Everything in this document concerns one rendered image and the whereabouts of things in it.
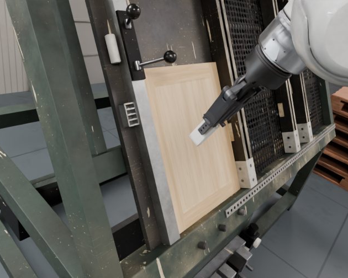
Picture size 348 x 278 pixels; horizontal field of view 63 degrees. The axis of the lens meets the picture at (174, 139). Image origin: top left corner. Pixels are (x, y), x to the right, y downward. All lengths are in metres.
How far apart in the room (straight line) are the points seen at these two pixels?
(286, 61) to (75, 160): 0.51
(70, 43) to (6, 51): 3.03
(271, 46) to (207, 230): 0.77
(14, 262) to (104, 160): 1.09
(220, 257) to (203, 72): 0.73
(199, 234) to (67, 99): 0.63
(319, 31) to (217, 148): 0.96
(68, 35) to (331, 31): 0.75
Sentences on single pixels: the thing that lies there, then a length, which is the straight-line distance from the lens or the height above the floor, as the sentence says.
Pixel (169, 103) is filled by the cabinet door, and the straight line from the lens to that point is 0.98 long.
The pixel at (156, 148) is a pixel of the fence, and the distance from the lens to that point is 0.89.
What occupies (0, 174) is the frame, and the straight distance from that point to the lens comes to 1.38.
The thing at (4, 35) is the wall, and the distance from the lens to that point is 3.85.
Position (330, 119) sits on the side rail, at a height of 0.93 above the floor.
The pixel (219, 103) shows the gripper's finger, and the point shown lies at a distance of 0.50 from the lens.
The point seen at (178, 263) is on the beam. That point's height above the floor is 0.85.
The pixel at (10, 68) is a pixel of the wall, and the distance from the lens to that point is 3.97.
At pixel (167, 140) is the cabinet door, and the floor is 1.16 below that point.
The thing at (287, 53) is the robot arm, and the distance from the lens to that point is 0.45.
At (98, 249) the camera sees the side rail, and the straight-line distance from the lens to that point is 0.78.
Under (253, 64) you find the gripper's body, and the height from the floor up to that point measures 1.54.
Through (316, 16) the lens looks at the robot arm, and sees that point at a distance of 0.25.
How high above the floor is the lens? 1.63
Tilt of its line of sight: 29 degrees down
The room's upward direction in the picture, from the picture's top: 14 degrees clockwise
